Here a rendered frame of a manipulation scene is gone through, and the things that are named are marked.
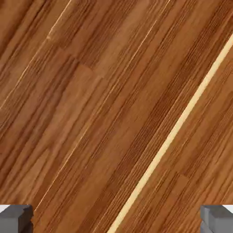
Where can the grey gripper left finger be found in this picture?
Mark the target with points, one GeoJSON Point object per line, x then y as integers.
{"type": "Point", "coordinates": [12, 218]}

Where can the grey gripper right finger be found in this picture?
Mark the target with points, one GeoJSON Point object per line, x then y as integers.
{"type": "Point", "coordinates": [217, 219]}

